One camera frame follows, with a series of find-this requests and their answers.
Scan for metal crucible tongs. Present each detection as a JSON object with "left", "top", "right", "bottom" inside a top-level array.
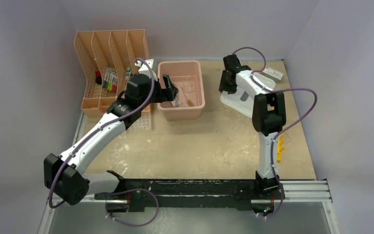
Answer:
[{"left": 172, "top": 87, "right": 187, "bottom": 107}]

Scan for white plastic lid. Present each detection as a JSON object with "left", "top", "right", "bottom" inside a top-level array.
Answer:
[{"left": 220, "top": 71, "right": 268, "bottom": 118}]

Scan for small glass beaker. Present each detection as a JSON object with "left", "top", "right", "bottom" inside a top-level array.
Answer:
[{"left": 182, "top": 82, "right": 197, "bottom": 93}]

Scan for clear acrylic tube rack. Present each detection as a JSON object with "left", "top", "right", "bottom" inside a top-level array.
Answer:
[{"left": 128, "top": 112, "right": 152, "bottom": 132}]

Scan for pink plastic bin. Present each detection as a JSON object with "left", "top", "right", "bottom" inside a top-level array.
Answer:
[{"left": 157, "top": 60, "right": 206, "bottom": 121}]

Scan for yellow test tube rack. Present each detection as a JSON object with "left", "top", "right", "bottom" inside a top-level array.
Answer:
[{"left": 277, "top": 134, "right": 284, "bottom": 163}]

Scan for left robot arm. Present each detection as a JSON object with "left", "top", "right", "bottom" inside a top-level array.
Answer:
[{"left": 43, "top": 74, "right": 179, "bottom": 208}]

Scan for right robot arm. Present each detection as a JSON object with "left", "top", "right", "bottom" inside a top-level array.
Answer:
[{"left": 219, "top": 54, "right": 286, "bottom": 198}]

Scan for green capped tube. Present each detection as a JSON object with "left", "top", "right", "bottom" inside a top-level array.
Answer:
[{"left": 125, "top": 67, "right": 132, "bottom": 81}]

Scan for white slide box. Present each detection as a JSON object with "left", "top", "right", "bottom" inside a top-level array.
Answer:
[{"left": 261, "top": 66, "right": 284, "bottom": 83}]

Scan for coloured marker pack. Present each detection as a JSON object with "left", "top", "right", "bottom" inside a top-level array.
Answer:
[{"left": 103, "top": 66, "right": 118, "bottom": 93}]

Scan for peach desk organizer rack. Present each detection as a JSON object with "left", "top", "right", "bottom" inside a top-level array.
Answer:
[{"left": 74, "top": 29, "right": 150, "bottom": 118}]

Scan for red black bottle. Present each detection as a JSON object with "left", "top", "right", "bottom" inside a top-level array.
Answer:
[{"left": 95, "top": 71, "right": 103, "bottom": 85}]

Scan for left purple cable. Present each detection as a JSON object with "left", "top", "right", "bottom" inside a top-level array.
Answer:
[{"left": 48, "top": 58, "right": 156, "bottom": 209}]

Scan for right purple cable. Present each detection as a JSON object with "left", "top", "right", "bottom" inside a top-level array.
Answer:
[{"left": 232, "top": 47, "right": 318, "bottom": 220}]

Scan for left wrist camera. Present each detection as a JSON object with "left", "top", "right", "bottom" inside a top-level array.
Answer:
[{"left": 134, "top": 59, "right": 158, "bottom": 80}]

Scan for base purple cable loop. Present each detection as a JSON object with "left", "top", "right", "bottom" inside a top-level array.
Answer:
[{"left": 104, "top": 186, "right": 161, "bottom": 227}]

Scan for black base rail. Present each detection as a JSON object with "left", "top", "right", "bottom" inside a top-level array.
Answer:
[{"left": 94, "top": 173, "right": 285, "bottom": 216}]

